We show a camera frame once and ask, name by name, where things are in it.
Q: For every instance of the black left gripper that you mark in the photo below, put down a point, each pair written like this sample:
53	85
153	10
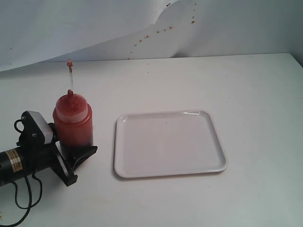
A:
48	156

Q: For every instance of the red sauce squeeze bottle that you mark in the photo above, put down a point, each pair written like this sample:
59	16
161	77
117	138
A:
73	119

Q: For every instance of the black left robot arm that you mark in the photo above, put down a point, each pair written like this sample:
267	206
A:
11	165

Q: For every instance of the white rectangular plastic tray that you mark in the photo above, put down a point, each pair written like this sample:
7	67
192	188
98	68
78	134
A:
167	144

